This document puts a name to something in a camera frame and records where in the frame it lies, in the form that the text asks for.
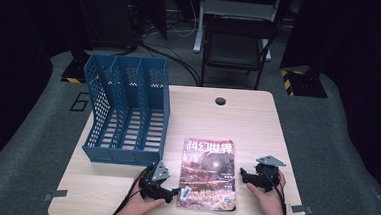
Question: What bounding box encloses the thick black floor cable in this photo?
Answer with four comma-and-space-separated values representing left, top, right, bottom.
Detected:
134, 41, 205, 88

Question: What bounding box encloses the person's right hand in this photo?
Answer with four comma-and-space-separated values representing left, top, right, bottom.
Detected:
244, 169, 291, 215

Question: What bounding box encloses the blue plastic file rack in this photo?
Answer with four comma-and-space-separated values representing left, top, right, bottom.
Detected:
78, 53, 174, 169

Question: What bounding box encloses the black striped stand base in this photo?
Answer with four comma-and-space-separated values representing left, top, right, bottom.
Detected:
278, 66, 331, 100
60, 50, 90, 85

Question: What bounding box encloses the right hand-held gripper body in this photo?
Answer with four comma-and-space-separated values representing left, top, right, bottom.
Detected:
251, 153, 288, 194

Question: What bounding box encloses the black metal chair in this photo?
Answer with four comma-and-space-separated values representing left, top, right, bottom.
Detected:
192, 0, 283, 63

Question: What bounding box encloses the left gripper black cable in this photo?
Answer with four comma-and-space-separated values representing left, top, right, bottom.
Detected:
111, 162, 154, 215

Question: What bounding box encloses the red cover magazine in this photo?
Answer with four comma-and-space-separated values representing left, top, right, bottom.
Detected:
175, 136, 242, 214

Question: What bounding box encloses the dark equipment cabinet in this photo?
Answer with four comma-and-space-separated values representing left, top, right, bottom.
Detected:
69, 0, 140, 52

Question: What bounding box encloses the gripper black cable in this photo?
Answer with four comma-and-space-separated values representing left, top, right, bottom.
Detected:
264, 170, 291, 215
111, 162, 154, 215

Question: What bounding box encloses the thin white floor cable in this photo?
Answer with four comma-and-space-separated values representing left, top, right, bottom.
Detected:
167, 0, 200, 40

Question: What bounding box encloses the black folding chair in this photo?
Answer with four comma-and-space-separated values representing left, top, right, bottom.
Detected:
199, 13, 279, 93

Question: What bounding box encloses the person's left hand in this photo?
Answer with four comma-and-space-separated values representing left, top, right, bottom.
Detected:
118, 182, 168, 215

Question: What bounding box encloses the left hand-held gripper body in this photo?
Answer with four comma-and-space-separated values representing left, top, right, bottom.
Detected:
137, 159, 176, 203

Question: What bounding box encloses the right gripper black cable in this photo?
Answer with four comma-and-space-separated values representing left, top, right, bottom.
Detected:
264, 170, 291, 215

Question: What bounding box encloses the grey metal table bracket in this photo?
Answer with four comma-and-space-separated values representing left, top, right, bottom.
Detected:
41, 188, 69, 204

